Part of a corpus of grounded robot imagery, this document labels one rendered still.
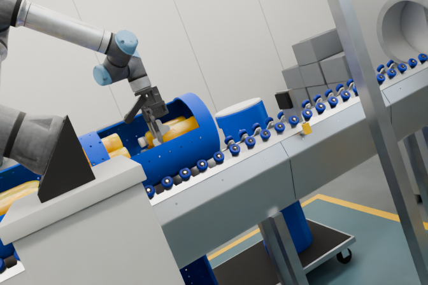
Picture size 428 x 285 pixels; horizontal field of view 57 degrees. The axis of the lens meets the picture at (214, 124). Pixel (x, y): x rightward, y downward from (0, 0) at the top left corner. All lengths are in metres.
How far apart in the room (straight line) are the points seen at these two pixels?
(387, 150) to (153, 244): 1.04
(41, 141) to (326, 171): 1.24
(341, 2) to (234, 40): 3.87
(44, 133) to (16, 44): 3.94
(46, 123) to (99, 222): 0.27
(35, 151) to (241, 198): 0.86
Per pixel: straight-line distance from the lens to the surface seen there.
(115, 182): 0.93
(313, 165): 1.77
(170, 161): 1.46
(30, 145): 1.01
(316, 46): 4.54
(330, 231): 2.52
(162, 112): 1.48
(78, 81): 4.85
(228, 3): 5.48
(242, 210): 1.63
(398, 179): 1.74
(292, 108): 1.79
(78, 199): 0.93
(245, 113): 2.12
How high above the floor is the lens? 1.30
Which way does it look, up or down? 8 degrees down
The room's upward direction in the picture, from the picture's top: 21 degrees counter-clockwise
